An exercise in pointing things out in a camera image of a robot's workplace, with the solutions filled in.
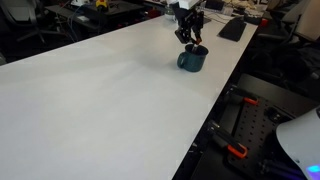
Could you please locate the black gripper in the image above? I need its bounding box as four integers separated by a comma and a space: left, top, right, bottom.
173, 7, 205, 46

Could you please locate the dark teal mug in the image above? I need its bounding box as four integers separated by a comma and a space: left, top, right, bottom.
176, 43, 210, 73

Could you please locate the white robot base blue light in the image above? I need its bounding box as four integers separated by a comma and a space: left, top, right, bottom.
275, 107, 320, 180

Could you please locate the clear glass jar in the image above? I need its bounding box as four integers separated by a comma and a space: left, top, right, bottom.
164, 4, 178, 22

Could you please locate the black keyboard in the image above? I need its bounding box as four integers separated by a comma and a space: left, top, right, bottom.
218, 17, 248, 43

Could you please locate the black desk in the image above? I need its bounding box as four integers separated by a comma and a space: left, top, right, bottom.
44, 0, 148, 29

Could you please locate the yellow tool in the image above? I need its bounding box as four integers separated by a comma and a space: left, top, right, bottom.
95, 0, 109, 9

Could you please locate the black perforated mounting board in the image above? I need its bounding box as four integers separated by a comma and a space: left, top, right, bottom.
226, 96, 301, 180

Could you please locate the light office chair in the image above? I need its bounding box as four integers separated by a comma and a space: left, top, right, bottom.
289, 0, 320, 41

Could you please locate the grey office chair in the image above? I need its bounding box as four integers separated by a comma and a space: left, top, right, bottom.
0, 0, 64, 44

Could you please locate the orange-handled black clamp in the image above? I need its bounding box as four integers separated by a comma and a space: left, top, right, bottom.
226, 87, 259, 106
208, 121, 248, 159

